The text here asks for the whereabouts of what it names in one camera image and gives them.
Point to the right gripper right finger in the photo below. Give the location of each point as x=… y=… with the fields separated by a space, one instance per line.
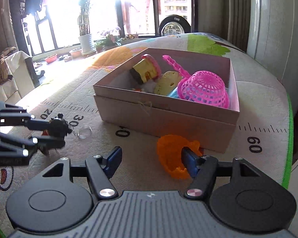
x=202 y=170

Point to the pink cardboard box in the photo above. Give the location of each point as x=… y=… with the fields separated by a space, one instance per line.
x=159 y=115

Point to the beige curtain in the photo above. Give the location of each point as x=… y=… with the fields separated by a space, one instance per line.
x=228 y=19

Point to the red plastic basin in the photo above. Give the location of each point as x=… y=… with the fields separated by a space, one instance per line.
x=51 y=58

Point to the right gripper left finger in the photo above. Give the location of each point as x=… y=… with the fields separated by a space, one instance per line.
x=100 y=169

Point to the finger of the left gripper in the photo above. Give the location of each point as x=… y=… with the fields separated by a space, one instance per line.
x=43 y=126
x=47 y=142

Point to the black figure keychain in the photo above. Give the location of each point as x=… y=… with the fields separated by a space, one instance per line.
x=82 y=133

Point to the yellow cheese toy keychain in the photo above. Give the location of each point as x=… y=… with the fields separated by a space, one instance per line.
x=162 y=86

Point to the orange plastic toy basket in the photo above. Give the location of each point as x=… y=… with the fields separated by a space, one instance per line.
x=169 y=149

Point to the flower pot with orchids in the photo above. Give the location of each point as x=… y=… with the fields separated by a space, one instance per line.
x=111 y=38

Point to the tall potted palm plant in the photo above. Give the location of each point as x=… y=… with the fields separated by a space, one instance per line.
x=85 y=36

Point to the washing machine door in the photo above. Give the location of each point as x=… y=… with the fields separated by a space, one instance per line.
x=174 y=25

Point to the beige sofa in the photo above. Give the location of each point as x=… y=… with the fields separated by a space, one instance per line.
x=17 y=75

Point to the pink plastic strainer basket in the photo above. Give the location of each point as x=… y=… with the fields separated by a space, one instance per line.
x=202 y=87

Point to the blue tissue packet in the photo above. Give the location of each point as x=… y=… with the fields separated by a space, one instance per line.
x=174 y=93

